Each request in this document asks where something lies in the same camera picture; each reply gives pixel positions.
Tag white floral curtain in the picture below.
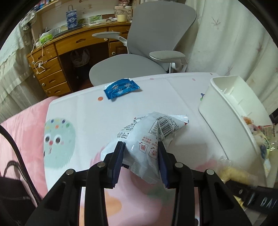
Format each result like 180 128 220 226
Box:
184 1 277 114

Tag clear bag yellow pastries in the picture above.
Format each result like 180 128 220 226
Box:
216 156 258 186

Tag black handbag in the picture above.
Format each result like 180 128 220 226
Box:
1 127 42 225

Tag blue snowflake snack packet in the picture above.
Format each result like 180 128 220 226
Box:
104 78 140 100

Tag cartoon printed mat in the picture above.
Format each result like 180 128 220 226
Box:
43 72 270 226

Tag wooden desk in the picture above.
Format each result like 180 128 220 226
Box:
27 22 131 97

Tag white charger cable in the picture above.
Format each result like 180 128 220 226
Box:
30 37 47 75

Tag pink bed blanket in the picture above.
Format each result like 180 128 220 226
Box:
1 97 56 197

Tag green tissue pack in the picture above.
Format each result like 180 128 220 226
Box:
40 33 53 44

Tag rice cracker bag red label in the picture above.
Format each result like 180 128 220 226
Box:
243 117 277 160

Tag white blue snack bag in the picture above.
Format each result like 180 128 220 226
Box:
100 112 189 184

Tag white plastic storage bin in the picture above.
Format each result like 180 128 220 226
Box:
198 76 277 187

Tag grey office chair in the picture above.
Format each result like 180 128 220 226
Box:
89 1 197 86

